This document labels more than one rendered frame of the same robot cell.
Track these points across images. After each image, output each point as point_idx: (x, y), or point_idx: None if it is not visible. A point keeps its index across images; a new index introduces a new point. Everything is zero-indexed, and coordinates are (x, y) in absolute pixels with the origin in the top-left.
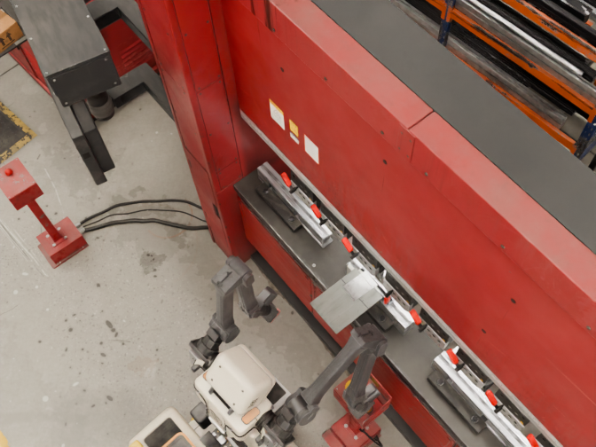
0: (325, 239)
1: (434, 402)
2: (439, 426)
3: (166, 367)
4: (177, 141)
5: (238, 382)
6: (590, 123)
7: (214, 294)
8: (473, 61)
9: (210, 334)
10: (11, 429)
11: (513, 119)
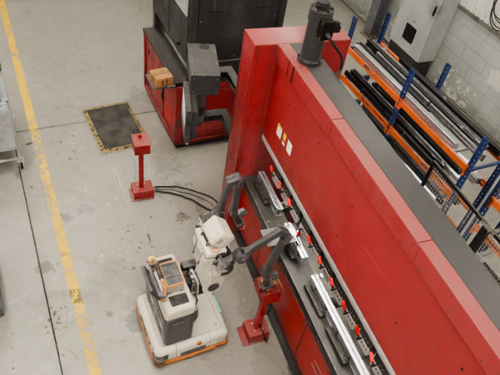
0: (278, 212)
1: (303, 297)
2: (301, 313)
3: None
4: (219, 170)
5: (217, 228)
6: None
7: None
8: None
9: (210, 213)
10: (77, 263)
11: (373, 130)
